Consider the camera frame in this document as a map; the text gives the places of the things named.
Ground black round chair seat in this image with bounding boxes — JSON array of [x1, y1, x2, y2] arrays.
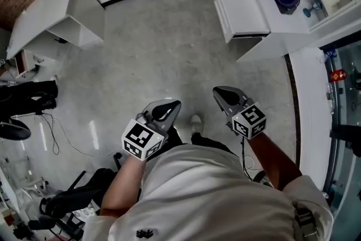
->
[[0, 118, 32, 141]]

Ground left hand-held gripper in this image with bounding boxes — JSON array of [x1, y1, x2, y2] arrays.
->
[[121, 98, 182, 162]]

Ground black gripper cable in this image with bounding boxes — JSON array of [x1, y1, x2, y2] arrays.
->
[[239, 134, 266, 182]]

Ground brown wooden box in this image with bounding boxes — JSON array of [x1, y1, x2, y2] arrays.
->
[[14, 49, 38, 78]]

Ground person's left forearm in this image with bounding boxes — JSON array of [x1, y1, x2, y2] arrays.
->
[[99, 152, 148, 218]]

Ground white drawer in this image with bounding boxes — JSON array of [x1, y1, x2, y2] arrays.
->
[[205, 0, 272, 43]]

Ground white desk with shelf unit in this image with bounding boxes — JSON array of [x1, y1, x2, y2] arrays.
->
[[205, 0, 361, 63]]

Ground black office chair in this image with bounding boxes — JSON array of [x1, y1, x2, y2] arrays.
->
[[38, 167, 120, 224]]

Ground person's black trousers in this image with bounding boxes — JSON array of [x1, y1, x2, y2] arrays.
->
[[168, 125, 238, 156]]

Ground red hanging ornament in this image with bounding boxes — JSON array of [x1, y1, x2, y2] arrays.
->
[[330, 69, 348, 83]]

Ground person's right forearm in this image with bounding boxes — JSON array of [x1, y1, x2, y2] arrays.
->
[[246, 132, 303, 191]]

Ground black floor cable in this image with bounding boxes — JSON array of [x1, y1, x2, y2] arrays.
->
[[34, 111, 96, 159]]

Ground blue dumbbell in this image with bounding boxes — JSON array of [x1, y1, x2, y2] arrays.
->
[[302, 0, 324, 19]]

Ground person's white shirt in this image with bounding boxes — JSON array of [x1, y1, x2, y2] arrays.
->
[[81, 143, 335, 241]]

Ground grey strap with buckle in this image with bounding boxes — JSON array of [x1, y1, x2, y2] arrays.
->
[[293, 200, 320, 241]]

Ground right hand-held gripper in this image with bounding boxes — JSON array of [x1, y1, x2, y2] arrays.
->
[[212, 85, 267, 140]]

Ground person's white shoe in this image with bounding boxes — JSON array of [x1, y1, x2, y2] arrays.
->
[[190, 114, 204, 137]]

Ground white open-sided table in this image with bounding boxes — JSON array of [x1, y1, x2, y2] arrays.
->
[[6, 0, 106, 60]]

